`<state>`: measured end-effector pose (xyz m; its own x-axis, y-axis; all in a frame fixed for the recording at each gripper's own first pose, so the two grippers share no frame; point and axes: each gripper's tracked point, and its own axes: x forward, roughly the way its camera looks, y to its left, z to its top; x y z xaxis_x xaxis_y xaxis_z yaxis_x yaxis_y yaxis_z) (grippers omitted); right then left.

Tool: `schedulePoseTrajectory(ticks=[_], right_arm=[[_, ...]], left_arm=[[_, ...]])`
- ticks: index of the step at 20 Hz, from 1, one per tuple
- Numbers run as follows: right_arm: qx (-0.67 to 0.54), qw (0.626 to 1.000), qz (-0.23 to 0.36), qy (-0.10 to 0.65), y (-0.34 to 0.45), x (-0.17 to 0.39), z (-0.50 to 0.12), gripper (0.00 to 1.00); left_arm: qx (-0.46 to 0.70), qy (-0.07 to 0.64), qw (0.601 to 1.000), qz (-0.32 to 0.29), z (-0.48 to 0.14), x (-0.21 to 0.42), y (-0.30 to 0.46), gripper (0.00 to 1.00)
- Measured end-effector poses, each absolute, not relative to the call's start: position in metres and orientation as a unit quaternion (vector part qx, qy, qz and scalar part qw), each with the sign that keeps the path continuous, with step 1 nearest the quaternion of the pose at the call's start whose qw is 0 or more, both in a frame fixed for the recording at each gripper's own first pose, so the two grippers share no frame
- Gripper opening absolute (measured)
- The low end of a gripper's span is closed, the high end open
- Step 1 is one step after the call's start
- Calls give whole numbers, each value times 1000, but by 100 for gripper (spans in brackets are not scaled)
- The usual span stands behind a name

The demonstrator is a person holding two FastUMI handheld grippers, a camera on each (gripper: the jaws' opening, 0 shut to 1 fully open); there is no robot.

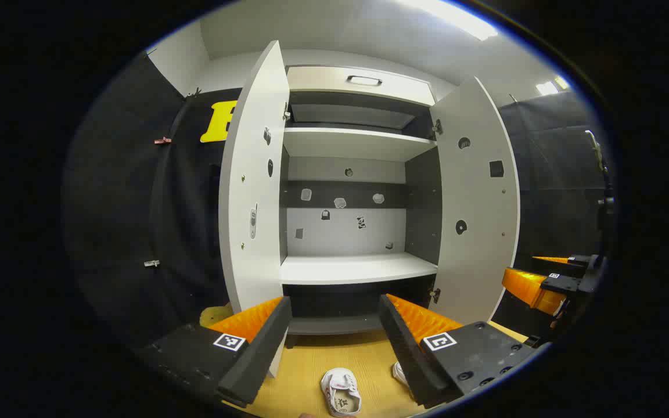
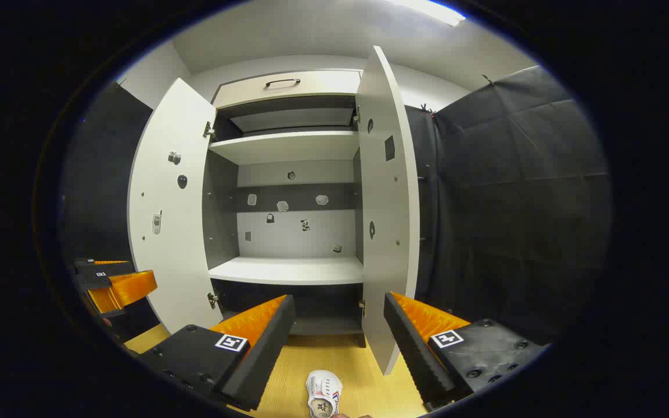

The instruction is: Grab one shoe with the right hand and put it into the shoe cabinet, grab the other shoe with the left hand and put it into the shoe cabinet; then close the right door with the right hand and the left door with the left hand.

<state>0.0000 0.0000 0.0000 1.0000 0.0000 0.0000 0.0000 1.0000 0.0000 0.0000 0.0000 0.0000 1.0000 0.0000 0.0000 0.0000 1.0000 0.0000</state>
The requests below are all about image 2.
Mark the black backdrop cloth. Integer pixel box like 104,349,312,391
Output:
404,65,613,346
60,81,155,343

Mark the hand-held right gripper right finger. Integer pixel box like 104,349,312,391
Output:
384,291,548,410

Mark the white shoe cabinet door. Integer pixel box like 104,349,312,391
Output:
127,77,225,334
357,45,422,375

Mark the ceiling light panel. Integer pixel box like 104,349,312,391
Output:
387,0,466,27

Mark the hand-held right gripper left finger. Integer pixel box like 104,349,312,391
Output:
137,294,297,412

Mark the white canvas shoe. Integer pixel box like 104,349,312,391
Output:
305,370,344,418

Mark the white shoe cabinet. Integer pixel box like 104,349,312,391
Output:
202,69,367,349

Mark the white cabinet shelf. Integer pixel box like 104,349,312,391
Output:
208,257,365,286
208,131,361,166

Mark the white cabinet drawer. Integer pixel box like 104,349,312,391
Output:
213,70,364,109

